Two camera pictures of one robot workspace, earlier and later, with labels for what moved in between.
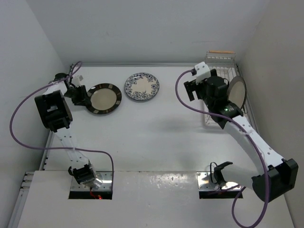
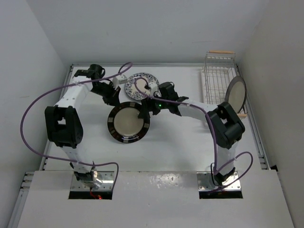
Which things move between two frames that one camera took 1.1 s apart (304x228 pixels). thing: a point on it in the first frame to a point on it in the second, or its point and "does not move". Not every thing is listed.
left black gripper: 83,99 to 112,97
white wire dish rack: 225,63 does not move
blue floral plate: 142,86 does not move
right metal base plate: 204,183 does not move
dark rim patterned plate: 104,98 to 124,124
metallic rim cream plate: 237,90 does not move
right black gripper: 191,86 to 144,113
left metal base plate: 106,177 does not move
